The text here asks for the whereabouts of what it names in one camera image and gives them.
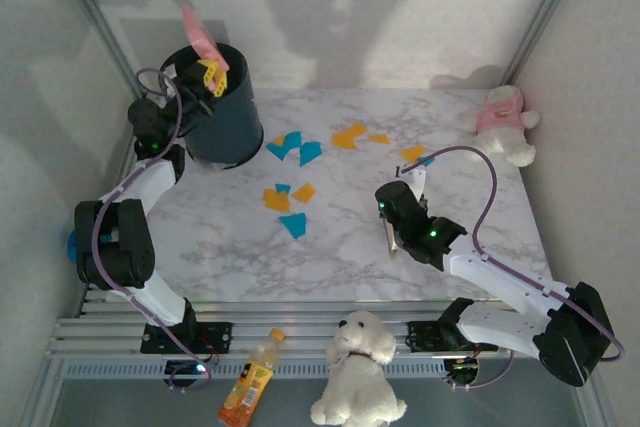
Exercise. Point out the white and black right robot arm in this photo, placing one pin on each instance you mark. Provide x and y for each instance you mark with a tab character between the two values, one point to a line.
500	277

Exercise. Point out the blue round plastic object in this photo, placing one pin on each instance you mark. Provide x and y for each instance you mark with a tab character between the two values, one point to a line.
72	247

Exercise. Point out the large notched blue paper scrap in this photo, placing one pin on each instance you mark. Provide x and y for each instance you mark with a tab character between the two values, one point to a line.
290	139

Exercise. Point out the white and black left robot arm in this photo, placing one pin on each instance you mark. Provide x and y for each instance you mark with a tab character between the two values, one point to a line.
150	179

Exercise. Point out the aluminium upright post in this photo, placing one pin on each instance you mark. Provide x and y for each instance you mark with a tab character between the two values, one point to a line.
546	14
98	22

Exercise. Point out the aluminium front frame rails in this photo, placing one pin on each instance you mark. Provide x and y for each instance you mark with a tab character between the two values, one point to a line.
300	319

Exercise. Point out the white plush dog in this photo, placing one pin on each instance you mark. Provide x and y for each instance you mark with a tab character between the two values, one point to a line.
357	377

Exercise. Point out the dark round waste bin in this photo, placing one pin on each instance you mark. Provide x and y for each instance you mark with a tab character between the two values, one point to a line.
230	122

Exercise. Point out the large orange paper scrap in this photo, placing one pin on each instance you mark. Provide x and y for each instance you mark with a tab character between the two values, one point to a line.
345	138

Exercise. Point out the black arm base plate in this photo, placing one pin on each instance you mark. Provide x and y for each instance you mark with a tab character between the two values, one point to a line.
420	337
217	337

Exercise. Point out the black base electronics module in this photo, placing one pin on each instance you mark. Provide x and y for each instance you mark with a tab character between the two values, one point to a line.
462	372
180	372

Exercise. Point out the small blue paper scrap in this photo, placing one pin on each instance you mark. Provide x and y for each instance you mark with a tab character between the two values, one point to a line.
283	188
427	162

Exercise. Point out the white plush toy pink shirt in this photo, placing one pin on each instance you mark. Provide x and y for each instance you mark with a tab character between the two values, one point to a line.
500	119

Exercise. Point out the pink plastic dustpan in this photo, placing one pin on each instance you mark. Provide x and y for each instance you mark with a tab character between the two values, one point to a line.
200	39

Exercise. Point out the orange juice bottle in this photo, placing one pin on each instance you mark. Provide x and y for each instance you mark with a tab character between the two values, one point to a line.
250	382

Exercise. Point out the white hand brush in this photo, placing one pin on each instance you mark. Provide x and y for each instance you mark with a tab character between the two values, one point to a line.
391	239

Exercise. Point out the tiny orange paper scrap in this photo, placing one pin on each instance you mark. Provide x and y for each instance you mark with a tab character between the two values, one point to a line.
278	140

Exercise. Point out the small orange paper scrap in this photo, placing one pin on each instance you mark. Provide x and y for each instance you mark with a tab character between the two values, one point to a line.
378	139

